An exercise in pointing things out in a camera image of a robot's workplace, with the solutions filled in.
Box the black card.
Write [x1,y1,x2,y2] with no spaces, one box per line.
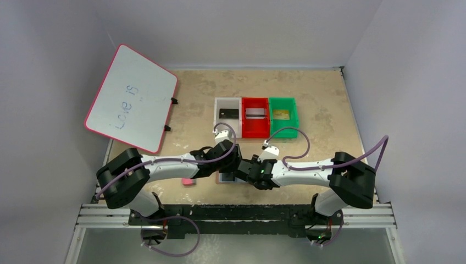
[219,108,240,119]

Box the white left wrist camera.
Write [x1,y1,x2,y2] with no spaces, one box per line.
[213,129,232,144]

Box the gold card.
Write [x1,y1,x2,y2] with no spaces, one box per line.
[272,109,290,120]

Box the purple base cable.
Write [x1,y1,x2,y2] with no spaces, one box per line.
[140,216,201,257]
[309,211,345,249]

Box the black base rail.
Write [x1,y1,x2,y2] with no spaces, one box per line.
[129,204,343,240]

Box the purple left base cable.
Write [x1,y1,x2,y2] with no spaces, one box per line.
[140,216,201,257]

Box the pink framed whiteboard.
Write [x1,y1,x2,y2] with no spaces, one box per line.
[84,44,178,153]

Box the brown leather card holder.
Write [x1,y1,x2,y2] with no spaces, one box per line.
[216,173,246,184]

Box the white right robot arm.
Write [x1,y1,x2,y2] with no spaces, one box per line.
[234,152,376,224]

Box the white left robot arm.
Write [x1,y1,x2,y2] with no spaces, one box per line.
[96,140,241,225]

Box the white plastic bin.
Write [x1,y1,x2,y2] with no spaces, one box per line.
[213,97,243,139]

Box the red plastic bin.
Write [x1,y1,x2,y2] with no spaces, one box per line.
[241,97,271,139]

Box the silver striped card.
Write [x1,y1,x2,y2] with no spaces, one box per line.
[245,108,266,119]

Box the aluminium frame rail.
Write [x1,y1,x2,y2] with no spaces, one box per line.
[74,203,397,230]

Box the green plastic bin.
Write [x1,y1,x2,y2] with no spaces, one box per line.
[268,97,300,140]

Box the pink eraser block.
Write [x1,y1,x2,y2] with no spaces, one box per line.
[181,179,196,186]

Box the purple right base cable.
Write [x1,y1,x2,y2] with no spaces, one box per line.
[309,211,345,249]

